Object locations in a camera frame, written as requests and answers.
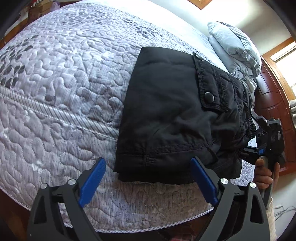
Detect black pants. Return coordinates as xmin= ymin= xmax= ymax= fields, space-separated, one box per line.
xmin=114 ymin=47 xmax=256 ymax=185

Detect right hand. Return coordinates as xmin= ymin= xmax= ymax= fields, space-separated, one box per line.
xmin=253 ymin=158 xmax=280 ymax=190

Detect dark wooden headboard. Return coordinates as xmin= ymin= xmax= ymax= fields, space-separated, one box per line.
xmin=254 ymin=59 xmax=295 ymax=176

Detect grey crumpled duvet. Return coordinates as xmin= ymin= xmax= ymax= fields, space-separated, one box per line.
xmin=208 ymin=22 xmax=261 ymax=93

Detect grey quilted bedspread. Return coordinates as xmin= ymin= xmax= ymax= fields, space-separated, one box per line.
xmin=1 ymin=1 xmax=225 ymax=234

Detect wooden window frame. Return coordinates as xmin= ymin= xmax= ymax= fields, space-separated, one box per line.
xmin=262 ymin=37 xmax=295 ymax=71

